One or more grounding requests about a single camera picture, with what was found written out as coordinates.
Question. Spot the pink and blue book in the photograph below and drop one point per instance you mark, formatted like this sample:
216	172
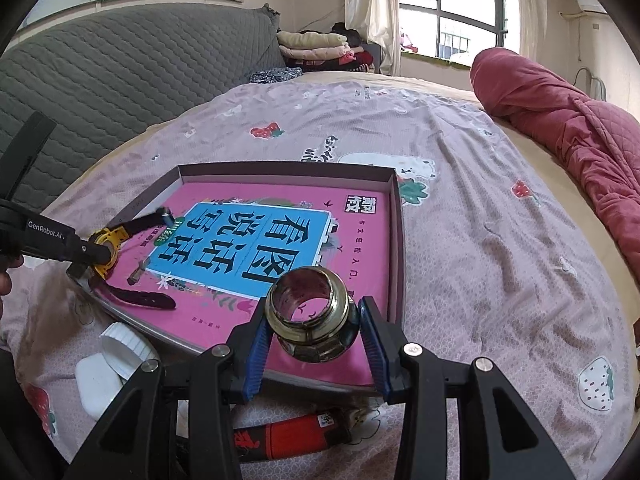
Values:
350	240

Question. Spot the window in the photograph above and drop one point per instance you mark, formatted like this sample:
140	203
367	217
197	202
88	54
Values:
450	10

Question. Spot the white earbuds case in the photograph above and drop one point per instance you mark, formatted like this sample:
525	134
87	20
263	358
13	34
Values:
97	387

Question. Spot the stack of folded clothes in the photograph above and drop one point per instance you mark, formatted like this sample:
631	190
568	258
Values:
312	47

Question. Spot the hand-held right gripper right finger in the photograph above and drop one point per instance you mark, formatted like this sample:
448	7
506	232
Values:
377	360

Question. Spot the brass pipe fitting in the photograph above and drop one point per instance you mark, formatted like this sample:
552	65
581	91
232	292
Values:
310	325

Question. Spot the white air conditioner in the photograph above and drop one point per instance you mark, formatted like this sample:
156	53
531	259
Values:
590	2

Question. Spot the white ribbed bottle cap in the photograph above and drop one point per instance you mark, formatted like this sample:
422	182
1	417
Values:
127	347

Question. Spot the pink printed bedsheet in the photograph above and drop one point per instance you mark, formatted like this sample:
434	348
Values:
475	260

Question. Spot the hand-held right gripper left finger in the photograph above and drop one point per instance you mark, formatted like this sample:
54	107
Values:
257	360

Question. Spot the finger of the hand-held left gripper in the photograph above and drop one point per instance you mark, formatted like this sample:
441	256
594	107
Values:
150	220

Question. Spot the red lighter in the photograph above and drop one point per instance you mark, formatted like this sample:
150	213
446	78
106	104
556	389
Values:
295	437

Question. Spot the yellow and black wristwatch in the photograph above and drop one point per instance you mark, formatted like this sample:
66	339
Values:
107	249

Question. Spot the grey cardboard tray box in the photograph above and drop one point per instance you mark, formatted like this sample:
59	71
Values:
280	176

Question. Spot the white curtain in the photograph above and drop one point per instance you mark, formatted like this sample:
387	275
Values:
367	0

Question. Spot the red quilted blanket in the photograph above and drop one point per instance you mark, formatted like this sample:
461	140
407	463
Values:
565	125

